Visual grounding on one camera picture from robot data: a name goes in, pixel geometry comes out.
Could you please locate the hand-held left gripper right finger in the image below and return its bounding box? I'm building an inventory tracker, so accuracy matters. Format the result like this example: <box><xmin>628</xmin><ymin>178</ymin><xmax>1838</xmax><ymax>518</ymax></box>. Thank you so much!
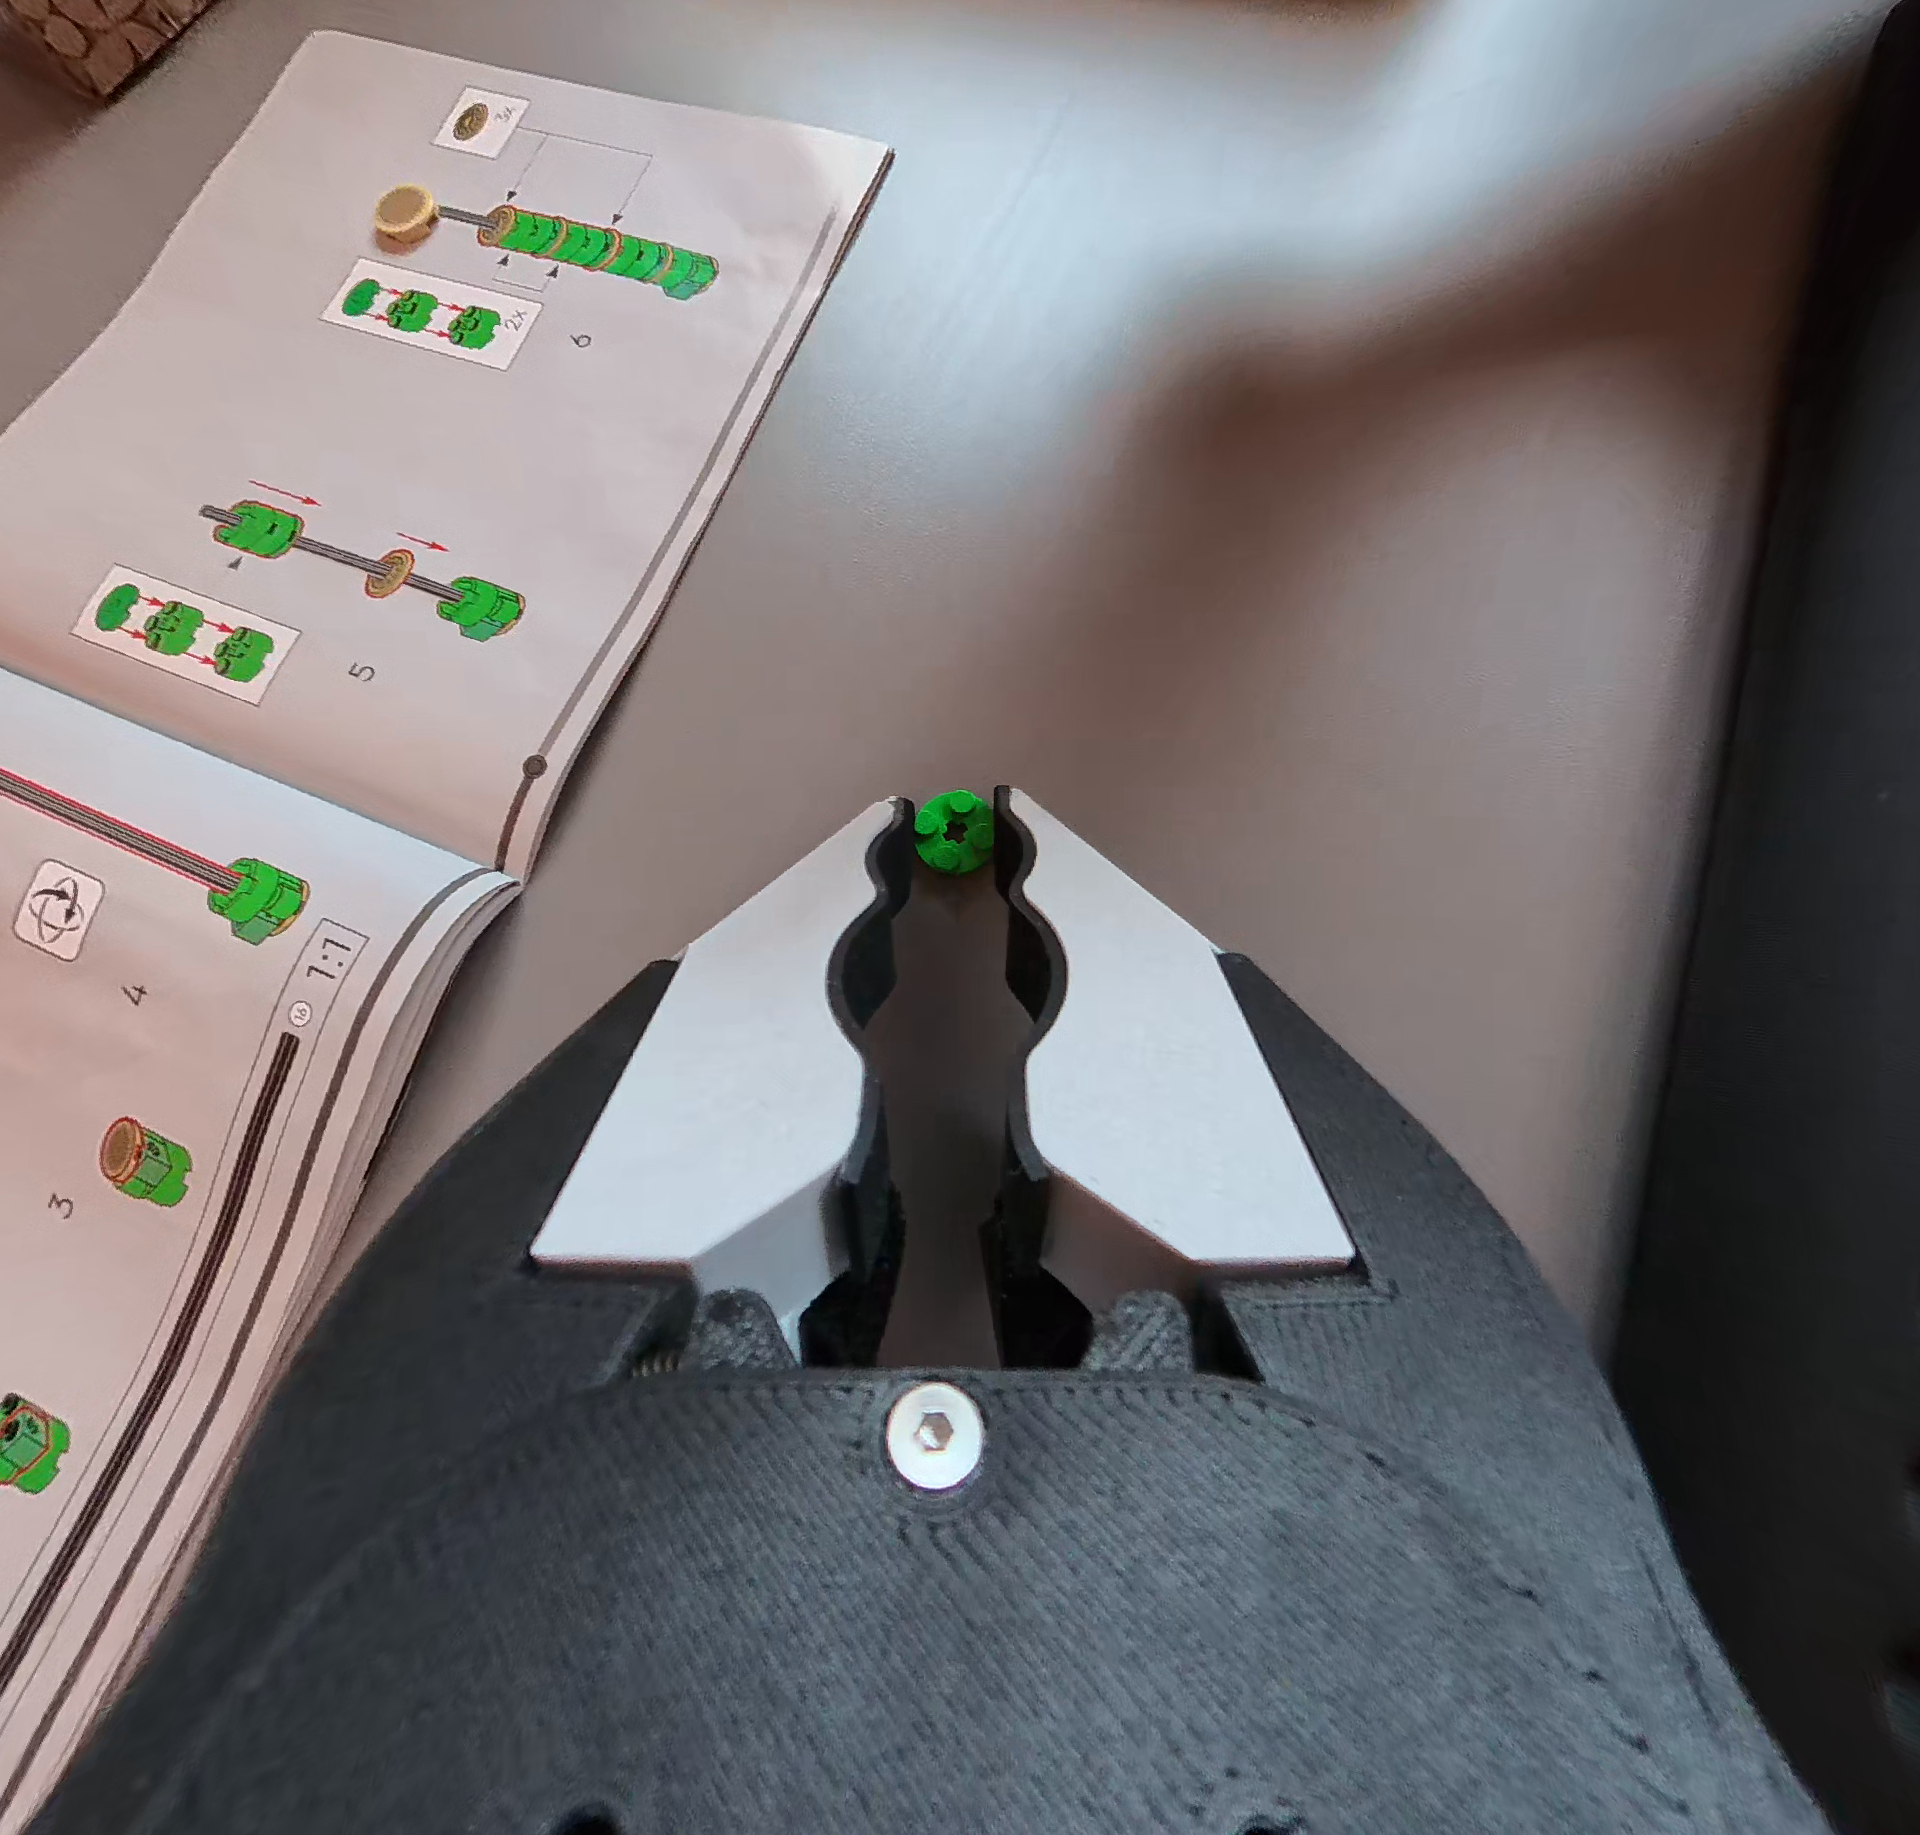
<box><xmin>981</xmin><ymin>782</ymin><xmax>1366</xmax><ymax>1364</ymax></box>

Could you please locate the open instruction booklet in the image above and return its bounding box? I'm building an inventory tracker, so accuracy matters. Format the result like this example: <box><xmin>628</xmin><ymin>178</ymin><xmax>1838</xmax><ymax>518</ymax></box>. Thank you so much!
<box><xmin>0</xmin><ymin>28</ymin><xmax>899</xmax><ymax>1823</ymax></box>

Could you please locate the grey desk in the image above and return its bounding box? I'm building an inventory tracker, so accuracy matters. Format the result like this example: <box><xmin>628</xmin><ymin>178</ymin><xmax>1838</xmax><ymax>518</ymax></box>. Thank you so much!
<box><xmin>0</xmin><ymin>0</ymin><xmax>1898</xmax><ymax>1418</ymax></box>

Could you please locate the black toy box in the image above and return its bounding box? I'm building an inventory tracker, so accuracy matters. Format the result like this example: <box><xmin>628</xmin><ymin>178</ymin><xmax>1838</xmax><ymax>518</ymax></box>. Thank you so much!
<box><xmin>0</xmin><ymin>0</ymin><xmax>324</xmax><ymax>101</ymax></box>

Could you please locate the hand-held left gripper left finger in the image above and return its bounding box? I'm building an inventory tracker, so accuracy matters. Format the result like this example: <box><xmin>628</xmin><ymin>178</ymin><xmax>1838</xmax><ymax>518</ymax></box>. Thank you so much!
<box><xmin>527</xmin><ymin>798</ymin><xmax>917</xmax><ymax>1364</ymax></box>

